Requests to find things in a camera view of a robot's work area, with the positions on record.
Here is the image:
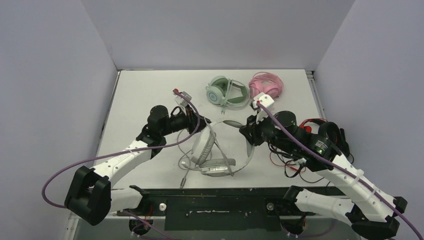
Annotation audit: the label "white gaming headset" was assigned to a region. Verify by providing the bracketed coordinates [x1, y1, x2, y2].
[177, 119, 255, 189]

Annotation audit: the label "pink cat-ear headphones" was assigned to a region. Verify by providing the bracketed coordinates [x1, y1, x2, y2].
[248, 71, 284, 99]

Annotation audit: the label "purple cable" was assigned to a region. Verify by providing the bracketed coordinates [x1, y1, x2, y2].
[256, 103, 424, 240]
[41, 89, 202, 240]

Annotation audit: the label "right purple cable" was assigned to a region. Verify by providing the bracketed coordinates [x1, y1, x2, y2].
[256, 103, 424, 240]

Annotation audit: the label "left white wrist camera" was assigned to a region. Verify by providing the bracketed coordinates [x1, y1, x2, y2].
[173, 88, 192, 108]

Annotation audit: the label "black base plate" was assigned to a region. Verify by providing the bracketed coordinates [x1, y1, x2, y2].
[84, 187, 350, 233]

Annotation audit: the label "mint green headphones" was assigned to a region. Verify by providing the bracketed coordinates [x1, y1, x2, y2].
[205, 75, 251, 115]

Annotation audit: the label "red and black headphones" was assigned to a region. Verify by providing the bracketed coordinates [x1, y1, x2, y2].
[268, 118, 355, 184]

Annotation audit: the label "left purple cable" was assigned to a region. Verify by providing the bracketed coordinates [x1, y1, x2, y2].
[41, 89, 202, 240]

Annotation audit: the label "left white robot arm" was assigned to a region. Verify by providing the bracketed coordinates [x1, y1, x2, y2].
[64, 105, 211, 226]

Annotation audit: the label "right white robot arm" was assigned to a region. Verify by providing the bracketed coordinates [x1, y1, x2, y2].
[239, 111, 408, 240]

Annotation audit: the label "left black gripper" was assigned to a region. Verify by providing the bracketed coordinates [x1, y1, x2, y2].
[160, 103, 212, 136]

